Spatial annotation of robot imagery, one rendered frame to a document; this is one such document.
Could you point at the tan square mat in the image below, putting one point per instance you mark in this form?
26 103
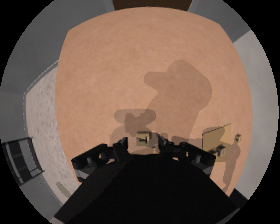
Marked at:
215 138

